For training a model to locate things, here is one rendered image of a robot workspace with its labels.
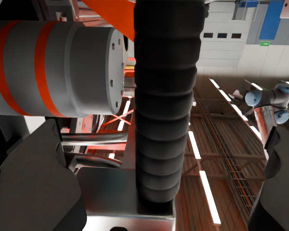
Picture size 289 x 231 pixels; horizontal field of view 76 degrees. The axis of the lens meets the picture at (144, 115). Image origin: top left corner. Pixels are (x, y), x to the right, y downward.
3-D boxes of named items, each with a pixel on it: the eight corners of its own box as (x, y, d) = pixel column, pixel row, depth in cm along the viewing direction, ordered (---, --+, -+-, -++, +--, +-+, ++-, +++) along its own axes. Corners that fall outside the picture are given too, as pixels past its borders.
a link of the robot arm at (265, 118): (264, 195, 84) (239, 94, 95) (285, 192, 86) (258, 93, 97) (287, 200, 73) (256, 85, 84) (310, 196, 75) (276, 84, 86)
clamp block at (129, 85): (122, 77, 44) (123, 97, 46) (161, 78, 43) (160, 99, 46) (125, 71, 48) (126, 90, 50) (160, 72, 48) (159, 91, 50)
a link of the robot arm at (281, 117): (294, 109, 91) (287, 124, 95) (275, 101, 100) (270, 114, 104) (280, 111, 89) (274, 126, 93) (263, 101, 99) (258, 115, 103)
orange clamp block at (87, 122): (56, 128, 54) (69, 134, 63) (82, 129, 54) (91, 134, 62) (60, 105, 56) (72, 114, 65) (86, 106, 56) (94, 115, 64)
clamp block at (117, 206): (55, 212, 14) (68, 250, 16) (178, 219, 13) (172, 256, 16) (79, 164, 18) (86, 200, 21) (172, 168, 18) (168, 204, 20)
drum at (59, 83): (-97, 20, 19) (-36, 132, 26) (104, 24, 19) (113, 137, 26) (0, 18, 32) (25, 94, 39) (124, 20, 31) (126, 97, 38)
